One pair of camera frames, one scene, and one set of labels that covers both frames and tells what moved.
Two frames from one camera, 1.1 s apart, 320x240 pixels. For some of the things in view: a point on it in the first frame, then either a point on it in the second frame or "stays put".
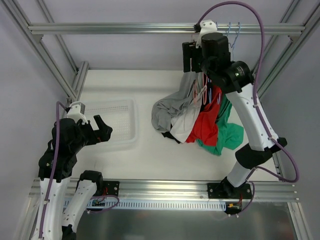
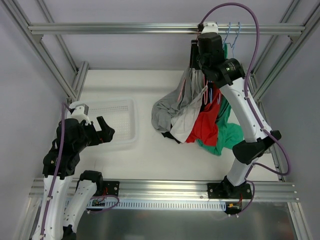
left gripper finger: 104,132 stays put
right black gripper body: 191,56 stays put
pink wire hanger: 195,90 -> 182,89
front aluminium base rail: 196,190 stays put
